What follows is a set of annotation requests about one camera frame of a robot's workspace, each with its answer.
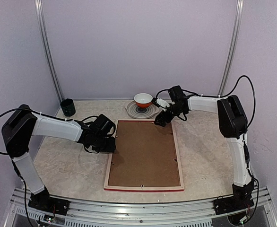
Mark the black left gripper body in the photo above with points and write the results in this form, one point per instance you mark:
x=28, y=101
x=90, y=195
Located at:
x=100, y=145

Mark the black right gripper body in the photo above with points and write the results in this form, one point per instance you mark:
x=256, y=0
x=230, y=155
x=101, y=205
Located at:
x=169, y=117

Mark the red wooden picture frame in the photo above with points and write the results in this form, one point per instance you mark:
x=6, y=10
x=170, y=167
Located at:
x=107, y=179

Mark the brown backing board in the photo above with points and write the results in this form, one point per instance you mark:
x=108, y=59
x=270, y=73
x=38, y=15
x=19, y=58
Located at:
x=145, y=153

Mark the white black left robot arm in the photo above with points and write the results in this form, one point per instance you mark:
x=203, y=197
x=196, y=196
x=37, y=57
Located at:
x=96, y=136

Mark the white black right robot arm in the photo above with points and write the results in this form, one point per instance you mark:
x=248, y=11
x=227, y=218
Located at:
x=233, y=125

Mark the orange white bowl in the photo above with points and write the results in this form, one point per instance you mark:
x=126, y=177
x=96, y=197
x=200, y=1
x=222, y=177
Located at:
x=143, y=100

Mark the grey striped plate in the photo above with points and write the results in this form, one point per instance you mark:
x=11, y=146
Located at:
x=134, y=111

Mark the dark green mug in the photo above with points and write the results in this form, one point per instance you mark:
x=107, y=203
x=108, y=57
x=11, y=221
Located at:
x=68, y=107

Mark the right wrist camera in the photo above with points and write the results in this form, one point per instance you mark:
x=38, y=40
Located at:
x=160, y=103

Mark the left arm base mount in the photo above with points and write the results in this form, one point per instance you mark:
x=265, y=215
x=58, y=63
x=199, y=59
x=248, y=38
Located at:
x=49, y=204

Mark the right aluminium post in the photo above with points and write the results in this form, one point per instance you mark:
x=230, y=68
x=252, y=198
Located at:
x=232, y=46

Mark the aluminium post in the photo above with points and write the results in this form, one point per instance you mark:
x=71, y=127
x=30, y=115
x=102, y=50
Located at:
x=232, y=46
x=47, y=51

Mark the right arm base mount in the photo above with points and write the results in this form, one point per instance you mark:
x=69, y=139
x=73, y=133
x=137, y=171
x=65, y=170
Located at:
x=230, y=204

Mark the left aluminium post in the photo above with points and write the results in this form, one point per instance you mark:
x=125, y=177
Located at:
x=47, y=51

